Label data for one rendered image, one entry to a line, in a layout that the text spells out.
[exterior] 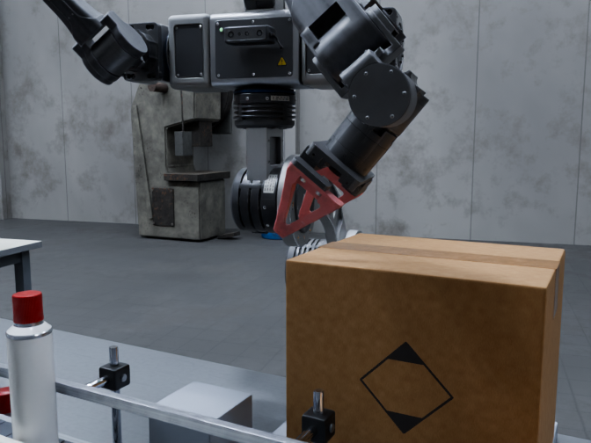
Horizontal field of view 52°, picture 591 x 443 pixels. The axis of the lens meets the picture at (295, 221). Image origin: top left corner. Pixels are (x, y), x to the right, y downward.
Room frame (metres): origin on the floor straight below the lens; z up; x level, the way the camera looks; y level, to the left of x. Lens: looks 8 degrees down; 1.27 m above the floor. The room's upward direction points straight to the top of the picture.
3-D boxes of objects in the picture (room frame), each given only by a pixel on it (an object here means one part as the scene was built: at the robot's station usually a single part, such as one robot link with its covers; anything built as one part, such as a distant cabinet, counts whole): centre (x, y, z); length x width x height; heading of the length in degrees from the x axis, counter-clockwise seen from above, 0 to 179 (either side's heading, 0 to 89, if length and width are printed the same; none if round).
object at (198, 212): (7.78, 1.35, 1.29); 1.34 x 1.20 x 2.57; 73
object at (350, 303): (0.77, -0.18, 0.99); 0.30 x 0.24 x 0.27; 62
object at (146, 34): (1.30, 0.34, 1.45); 0.09 x 0.08 x 0.12; 73
